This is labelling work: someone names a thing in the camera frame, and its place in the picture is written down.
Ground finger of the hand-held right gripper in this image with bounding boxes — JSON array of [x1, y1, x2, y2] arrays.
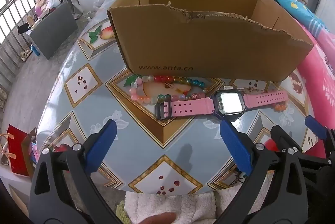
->
[[305, 115, 335, 159], [270, 125, 304, 159]]

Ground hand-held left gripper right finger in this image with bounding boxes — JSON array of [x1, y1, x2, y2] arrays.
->
[[213, 120, 305, 224]]

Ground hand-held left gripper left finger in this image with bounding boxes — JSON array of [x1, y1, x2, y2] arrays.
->
[[29, 119, 123, 224]]

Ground pink strap smart watch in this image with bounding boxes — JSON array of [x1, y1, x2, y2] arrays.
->
[[154, 90, 288, 120]]

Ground multicolour bead bracelet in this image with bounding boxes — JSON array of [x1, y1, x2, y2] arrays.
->
[[154, 75, 210, 103]]

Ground brown cardboard box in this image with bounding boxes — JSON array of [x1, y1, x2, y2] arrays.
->
[[107, 0, 314, 82]]

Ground person's left hand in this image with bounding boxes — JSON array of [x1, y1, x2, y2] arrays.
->
[[141, 212, 178, 224]]

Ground red gift bag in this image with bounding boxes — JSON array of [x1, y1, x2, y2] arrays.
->
[[6, 124, 33, 177]]

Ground white towel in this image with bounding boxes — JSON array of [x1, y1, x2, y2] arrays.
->
[[115, 189, 218, 224]]

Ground grey cabinet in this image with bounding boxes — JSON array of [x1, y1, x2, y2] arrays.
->
[[26, 1, 79, 60]]

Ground blue pillow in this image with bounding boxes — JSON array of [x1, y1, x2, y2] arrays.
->
[[261, 0, 331, 31]]

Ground metal window railing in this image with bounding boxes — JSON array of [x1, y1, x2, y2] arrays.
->
[[0, 0, 37, 81]]

